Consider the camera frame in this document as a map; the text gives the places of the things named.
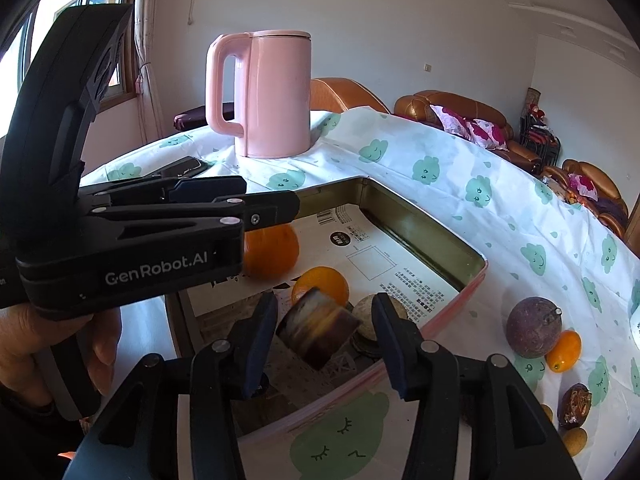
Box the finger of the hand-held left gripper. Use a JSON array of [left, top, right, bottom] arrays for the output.
[[80, 176, 247, 207], [90, 191, 301, 243]]

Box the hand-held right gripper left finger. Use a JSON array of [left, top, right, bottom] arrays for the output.
[[62, 291, 281, 480]]

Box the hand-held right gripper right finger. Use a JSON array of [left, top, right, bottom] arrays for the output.
[[371, 292, 583, 480]]

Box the large mandarin orange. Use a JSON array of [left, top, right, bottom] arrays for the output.
[[243, 224, 300, 281]]

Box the layered brown cake slice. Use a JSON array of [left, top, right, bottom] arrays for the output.
[[276, 287, 361, 372]]

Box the rectangular metal tray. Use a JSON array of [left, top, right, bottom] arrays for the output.
[[165, 176, 488, 441]]

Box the purple passion fruit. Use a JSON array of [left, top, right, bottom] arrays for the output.
[[506, 297, 562, 359]]

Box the orange kumquat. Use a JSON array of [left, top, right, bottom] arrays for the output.
[[545, 329, 582, 373]]

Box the dark chocolate pastry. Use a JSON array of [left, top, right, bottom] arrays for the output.
[[557, 383, 592, 429]]

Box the tan longan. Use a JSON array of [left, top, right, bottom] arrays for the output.
[[562, 426, 588, 457]]

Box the person's left hand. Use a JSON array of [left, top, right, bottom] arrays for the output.
[[0, 305, 123, 401]]

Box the small round orange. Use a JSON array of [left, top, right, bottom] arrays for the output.
[[291, 266, 350, 307]]

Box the printed paper tray liner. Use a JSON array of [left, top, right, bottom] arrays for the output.
[[185, 205, 458, 322]]

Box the pink electric kettle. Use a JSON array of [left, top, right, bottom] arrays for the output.
[[206, 30, 313, 159]]

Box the brown leather chair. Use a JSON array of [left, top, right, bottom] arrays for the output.
[[311, 78, 391, 115]]

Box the white curtain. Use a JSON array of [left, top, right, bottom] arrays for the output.
[[132, 0, 167, 141]]

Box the white cloud-print tablecloth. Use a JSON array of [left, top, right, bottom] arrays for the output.
[[80, 107, 640, 480]]

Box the long brown leather sofa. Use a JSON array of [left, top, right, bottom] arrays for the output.
[[394, 91, 543, 176]]

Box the pink floral pillow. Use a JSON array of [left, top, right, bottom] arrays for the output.
[[567, 172, 593, 196], [467, 119, 507, 150], [430, 105, 468, 136]]

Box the cluttered coffee table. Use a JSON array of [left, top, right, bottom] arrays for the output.
[[542, 167, 586, 206]]

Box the purple cloth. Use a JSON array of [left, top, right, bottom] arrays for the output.
[[592, 197, 621, 226]]

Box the stack of dark chairs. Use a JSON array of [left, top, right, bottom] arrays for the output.
[[520, 110, 561, 168]]

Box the brown leather armchair sofa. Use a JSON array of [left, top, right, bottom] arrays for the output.
[[562, 160, 628, 238]]

